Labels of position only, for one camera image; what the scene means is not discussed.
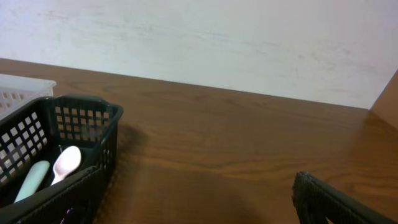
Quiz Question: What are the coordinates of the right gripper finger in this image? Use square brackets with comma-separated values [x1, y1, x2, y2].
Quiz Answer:
[292, 172, 397, 224]

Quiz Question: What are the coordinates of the clear plastic basket tray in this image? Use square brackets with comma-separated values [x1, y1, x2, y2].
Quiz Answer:
[0, 74, 57, 119]

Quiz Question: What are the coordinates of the pale blue plastic fork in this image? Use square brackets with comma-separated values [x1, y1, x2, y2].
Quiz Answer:
[14, 161, 50, 203]

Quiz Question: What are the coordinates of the black plastic basket tray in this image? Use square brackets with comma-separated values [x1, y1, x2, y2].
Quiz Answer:
[1, 95, 123, 223]

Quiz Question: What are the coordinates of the white spoon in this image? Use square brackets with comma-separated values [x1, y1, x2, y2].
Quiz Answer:
[51, 146, 81, 185]

